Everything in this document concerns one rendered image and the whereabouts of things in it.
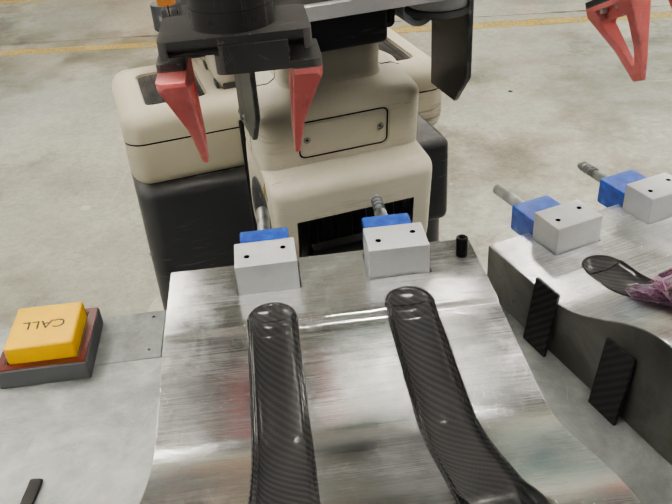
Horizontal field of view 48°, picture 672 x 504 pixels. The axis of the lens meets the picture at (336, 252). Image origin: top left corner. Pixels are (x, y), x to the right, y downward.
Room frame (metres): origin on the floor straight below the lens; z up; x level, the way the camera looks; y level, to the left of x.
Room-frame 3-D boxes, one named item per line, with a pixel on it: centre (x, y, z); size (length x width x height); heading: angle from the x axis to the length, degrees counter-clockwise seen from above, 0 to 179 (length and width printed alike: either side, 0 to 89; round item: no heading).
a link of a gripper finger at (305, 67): (0.52, 0.04, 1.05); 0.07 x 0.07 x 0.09; 5
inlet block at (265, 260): (0.56, 0.06, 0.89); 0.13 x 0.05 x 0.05; 5
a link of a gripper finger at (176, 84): (0.52, 0.08, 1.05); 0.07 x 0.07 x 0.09; 5
